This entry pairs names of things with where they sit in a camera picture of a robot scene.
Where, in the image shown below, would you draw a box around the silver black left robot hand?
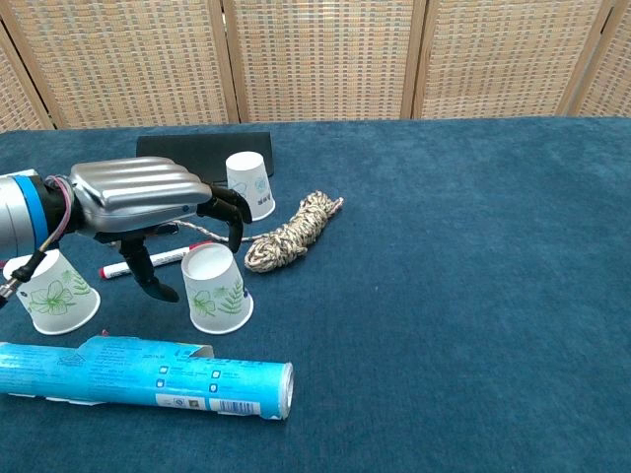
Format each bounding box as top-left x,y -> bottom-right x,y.
66,156 -> 253,304

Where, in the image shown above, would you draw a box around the white paper cup blue print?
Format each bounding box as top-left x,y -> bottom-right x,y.
225,152 -> 276,221

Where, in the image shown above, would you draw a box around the white paper cup green leaves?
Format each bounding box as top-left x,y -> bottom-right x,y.
180,242 -> 255,335
2,248 -> 102,336

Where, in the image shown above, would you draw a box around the white marker red cap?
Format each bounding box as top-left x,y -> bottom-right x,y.
100,240 -> 214,281

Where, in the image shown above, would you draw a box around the black flat notebook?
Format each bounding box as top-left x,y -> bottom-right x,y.
135,131 -> 274,186

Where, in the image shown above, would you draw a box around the woven folding screen panel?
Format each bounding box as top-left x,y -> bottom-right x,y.
0,24 -> 53,133
401,0 -> 617,120
0,0 -> 247,130
221,0 -> 428,124
574,0 -> 631,118

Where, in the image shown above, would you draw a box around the light blue cardboard tube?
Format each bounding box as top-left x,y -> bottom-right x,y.
0,336 -> 296,422

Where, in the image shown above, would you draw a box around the dark blue table cloth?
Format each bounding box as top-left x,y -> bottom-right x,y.
0,115 -> 631,473

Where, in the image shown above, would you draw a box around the left arm wrist cable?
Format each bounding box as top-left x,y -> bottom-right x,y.
0,175 -> 75,309

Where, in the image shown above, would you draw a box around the beige braided rope bundle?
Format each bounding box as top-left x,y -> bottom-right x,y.
167,190 -> 345,274

